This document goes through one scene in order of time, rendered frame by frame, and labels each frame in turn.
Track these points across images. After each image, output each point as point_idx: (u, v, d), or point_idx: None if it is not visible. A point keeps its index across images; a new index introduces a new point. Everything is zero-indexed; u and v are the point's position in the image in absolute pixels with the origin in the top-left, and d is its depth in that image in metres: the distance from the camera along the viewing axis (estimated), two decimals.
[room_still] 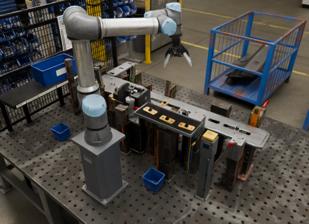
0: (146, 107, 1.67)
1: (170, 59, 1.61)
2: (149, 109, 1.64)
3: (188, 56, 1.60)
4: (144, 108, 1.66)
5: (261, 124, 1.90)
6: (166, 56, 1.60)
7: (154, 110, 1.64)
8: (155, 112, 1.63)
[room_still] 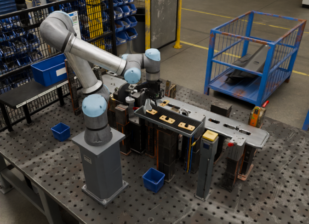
0: None
1: (148, 102, 1.59)
2: None
3: None
4: None
5: (261, 124, 1.90)
6: (145, 103, 1.56)
7: (154, 110, 1.64)
8: (155, 112, 1.63)
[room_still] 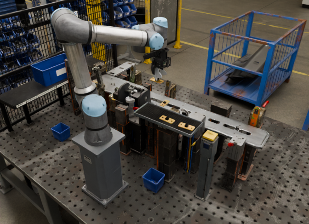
0: (152, 78, 1.74)
1: (157, 70, 1.66)
2: None
3: (162, 69, 1.70)
4: (151, 78, 1.73)
5: (261, 124, 1.90)
6: (154, 71, 1.65)
7: (160, 80, 1.71)
8: (162, 82, 1.69)
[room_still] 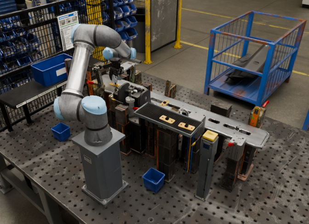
0: (111, 82, 2.25)
1: None
2: None
3: None
4: (110, 83, 2.25)
5: (261, 124, 1.90)
6: (111, 78, 2.17)
7: (117, 84, 2.23)
8: (118, 85, 2.22)
